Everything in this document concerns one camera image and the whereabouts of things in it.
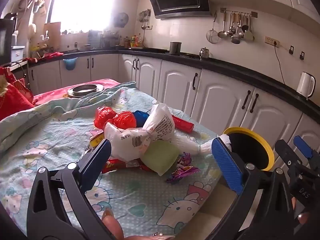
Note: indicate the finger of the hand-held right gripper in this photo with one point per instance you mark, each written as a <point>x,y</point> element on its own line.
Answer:
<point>287,155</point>
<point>303,143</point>

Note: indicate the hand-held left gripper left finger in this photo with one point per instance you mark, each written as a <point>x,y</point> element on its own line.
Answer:
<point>100,160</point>

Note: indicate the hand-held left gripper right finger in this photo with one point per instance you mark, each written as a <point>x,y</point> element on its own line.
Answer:
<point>227,165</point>

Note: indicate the red snack packet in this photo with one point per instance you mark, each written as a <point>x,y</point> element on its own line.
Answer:
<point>117,165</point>

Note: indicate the yellow and red packet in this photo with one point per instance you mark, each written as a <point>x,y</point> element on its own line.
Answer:
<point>96,141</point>

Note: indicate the yellow-rimmed brown bin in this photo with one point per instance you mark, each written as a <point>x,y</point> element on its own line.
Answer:
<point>250,150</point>

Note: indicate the white printed plastic bag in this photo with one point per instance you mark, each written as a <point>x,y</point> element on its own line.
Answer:
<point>135,140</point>

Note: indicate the purple foil wrapper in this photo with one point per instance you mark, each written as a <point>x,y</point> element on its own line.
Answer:
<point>182,173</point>
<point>184,159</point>

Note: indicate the red plastic bag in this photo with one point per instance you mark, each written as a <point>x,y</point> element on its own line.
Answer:
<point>125,120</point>
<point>103,116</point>

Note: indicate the blue plastic bag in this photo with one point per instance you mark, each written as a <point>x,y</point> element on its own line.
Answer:
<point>140,118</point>

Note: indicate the red tube packet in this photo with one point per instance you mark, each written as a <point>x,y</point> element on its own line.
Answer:
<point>183,125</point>

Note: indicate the person's right hand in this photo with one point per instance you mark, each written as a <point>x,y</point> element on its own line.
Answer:
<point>303,218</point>

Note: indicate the person's left hand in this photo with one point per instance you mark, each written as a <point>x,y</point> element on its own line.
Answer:
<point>112,226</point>

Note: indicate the cartoon printed blanket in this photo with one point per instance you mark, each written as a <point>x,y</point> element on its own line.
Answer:
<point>62,142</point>

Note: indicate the white electric kettle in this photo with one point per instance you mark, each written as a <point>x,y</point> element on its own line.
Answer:
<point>305,85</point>

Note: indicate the metal basin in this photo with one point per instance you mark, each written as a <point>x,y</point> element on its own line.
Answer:
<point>85,88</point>

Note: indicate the red tablecloth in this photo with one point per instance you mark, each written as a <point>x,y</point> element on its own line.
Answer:
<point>50,96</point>

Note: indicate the black kitchen countertop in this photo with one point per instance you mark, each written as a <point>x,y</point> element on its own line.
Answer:
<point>237,68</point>

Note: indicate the blue hanging door bin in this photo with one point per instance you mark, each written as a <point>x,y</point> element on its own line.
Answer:
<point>70,65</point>

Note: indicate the white lower kitchen cabinets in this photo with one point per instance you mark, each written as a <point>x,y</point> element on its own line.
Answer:
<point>175,80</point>

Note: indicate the red printed bag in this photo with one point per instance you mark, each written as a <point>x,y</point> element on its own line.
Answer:
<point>15,97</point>

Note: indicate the steel teapot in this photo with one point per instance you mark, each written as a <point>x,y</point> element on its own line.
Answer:
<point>204,53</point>

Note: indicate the red cloth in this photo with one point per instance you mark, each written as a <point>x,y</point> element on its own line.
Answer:
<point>53,55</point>

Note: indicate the group of condiment bottles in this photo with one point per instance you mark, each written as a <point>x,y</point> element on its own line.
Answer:
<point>133,41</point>

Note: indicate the row of hanging utensils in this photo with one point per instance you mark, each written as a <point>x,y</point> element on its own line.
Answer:
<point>235,38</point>

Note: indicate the dark grey canister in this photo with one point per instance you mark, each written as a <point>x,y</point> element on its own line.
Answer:
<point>175,48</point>

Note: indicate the wooden cutting board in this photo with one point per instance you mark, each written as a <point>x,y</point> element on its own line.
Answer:
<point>53,37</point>

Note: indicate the light blue storage box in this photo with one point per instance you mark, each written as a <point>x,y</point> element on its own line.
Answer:
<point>17,53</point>

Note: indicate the small hanging tool rack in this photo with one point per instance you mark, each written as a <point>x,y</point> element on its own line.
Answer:
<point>145,17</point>

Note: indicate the black microwave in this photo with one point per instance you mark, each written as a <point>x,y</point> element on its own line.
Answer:
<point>5,42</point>

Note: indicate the bright kitchen window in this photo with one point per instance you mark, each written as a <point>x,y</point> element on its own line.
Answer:
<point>80,7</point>

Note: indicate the black wall hook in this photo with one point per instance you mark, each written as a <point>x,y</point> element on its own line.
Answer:
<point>291,50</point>
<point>302,55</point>

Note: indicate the beige wall power strip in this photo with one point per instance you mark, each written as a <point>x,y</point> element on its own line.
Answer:
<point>270,40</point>

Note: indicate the round grey wall fan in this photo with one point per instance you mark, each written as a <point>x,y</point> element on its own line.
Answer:
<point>121,20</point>

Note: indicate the metal utensil rail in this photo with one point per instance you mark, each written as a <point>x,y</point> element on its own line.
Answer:
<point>237,12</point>

